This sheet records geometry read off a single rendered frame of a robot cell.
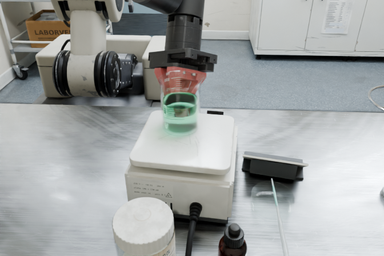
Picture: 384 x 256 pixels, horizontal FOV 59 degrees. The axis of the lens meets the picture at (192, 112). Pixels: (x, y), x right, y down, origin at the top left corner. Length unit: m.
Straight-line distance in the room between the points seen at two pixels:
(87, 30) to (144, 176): 0.91
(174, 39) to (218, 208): 0.26
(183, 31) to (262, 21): 2.36
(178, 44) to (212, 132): 0.15
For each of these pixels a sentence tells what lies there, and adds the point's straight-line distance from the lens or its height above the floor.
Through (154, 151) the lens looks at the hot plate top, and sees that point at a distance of 0.41.
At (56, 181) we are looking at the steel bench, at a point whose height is 0.75.
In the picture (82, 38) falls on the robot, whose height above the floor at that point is 0.71.
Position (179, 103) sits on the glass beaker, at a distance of 0.40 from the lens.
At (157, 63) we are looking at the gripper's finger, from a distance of 0.54.
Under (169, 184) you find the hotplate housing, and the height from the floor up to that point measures 0.81.
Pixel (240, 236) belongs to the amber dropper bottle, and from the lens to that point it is 0.36.
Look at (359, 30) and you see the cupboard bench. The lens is 3.10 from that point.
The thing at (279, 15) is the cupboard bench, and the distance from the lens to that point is 2.88.
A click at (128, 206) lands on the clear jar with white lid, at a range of 0.36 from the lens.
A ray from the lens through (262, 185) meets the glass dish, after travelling 0.48.
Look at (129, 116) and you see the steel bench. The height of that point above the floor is 0.75.
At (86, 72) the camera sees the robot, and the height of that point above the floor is 0.61.
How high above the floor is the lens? 1.08
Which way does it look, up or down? 30 degrees down
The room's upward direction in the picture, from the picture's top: straight up
